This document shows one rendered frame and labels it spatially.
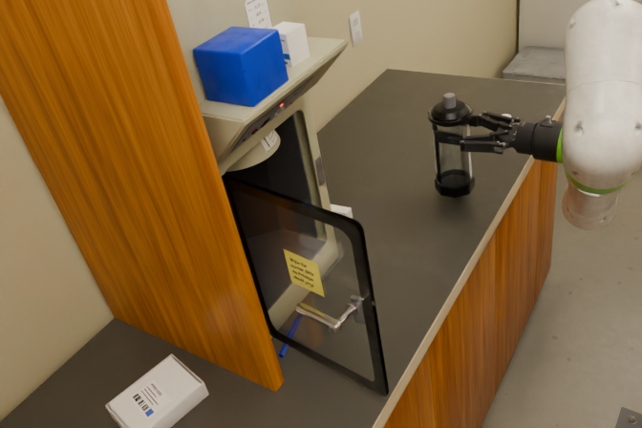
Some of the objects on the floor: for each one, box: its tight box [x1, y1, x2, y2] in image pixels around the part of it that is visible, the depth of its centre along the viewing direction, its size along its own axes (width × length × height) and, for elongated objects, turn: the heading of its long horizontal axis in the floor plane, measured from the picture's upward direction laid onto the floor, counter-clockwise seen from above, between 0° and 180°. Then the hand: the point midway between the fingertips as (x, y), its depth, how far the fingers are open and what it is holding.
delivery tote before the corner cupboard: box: [503, 46, 566, 122], centre depth 360 cm, size 61×44×33 cm
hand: (452, 127), depth 147 cm, fingers closed on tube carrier, 9 cm apart
